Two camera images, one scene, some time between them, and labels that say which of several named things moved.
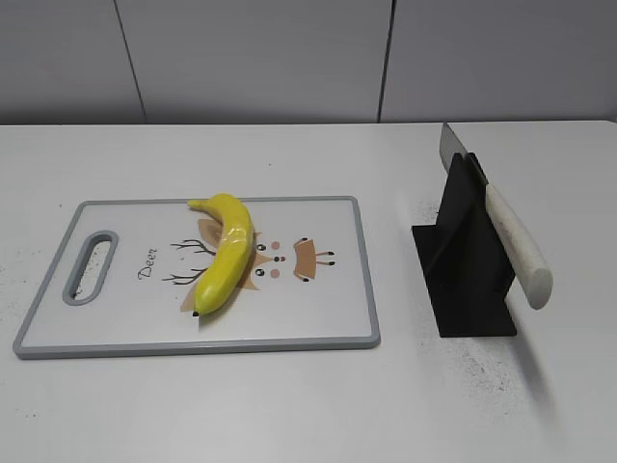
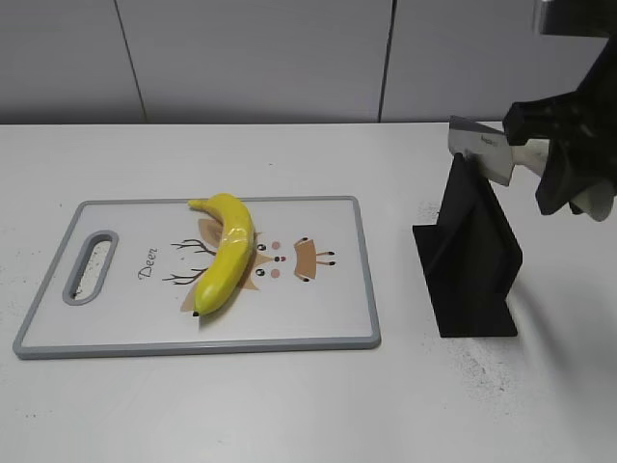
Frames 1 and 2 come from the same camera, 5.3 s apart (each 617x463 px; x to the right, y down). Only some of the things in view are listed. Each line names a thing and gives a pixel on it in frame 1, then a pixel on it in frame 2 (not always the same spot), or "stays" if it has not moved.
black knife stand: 466,267 stays
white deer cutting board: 303,285 stays
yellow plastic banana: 233,252 stays
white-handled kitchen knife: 526,267 → 488,150
